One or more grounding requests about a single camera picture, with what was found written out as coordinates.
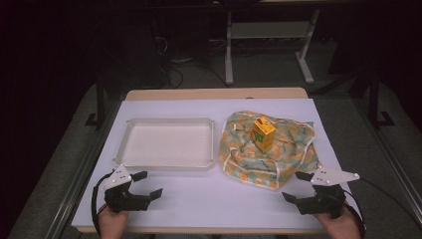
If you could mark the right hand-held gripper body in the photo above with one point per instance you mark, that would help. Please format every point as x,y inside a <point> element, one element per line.
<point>326,202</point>

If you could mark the yellow drink carton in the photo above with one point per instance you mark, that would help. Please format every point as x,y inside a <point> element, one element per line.
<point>263,134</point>

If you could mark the white table mat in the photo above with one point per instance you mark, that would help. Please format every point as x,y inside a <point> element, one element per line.
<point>212,199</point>

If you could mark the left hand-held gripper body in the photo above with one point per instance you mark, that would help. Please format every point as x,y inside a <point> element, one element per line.
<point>126,200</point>

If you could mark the person's right hand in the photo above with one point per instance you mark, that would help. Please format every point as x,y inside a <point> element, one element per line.
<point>343,229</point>

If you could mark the black metal stand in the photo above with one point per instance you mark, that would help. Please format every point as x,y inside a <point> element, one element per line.
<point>375,99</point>
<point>100,106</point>

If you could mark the aluminium frame rail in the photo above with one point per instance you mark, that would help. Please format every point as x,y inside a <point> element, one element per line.
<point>388,156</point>
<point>83,172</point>

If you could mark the orange and green patterned cloth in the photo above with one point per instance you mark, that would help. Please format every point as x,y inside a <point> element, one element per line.
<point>292,149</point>

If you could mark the white plastic tray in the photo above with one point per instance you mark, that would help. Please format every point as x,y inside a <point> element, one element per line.
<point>169,146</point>

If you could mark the white metal stand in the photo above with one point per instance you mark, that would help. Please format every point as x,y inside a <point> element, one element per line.
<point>270,30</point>

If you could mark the person's left hand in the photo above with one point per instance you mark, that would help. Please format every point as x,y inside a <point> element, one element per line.
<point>112,224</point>

